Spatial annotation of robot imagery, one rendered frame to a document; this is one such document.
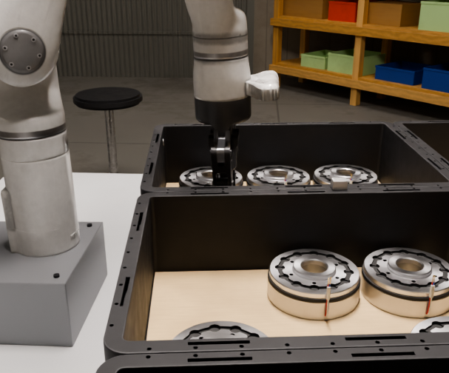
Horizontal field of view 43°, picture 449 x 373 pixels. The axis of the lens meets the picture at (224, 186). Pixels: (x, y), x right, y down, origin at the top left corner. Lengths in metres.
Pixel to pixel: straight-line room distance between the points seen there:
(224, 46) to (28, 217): 0.35
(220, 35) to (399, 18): 4.18
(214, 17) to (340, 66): 4.52
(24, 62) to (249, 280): 0.38
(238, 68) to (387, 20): 4.22
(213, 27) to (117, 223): 0.55
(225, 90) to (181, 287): 0.25
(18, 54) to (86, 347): 0.39
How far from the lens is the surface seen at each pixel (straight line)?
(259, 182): 0.90
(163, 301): 0.66
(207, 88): 0.73
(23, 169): 0.80
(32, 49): 0.75
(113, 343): 0.44
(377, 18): 4.98
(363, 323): 0.64
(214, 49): 0.72
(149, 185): 0.70
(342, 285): 0.64
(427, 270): 0.68
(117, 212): 1.20
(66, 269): 0.81
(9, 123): 0.79
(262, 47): 6.16
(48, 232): 0.83
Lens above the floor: 1.19
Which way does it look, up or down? 22 degrees down
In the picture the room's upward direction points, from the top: straight up
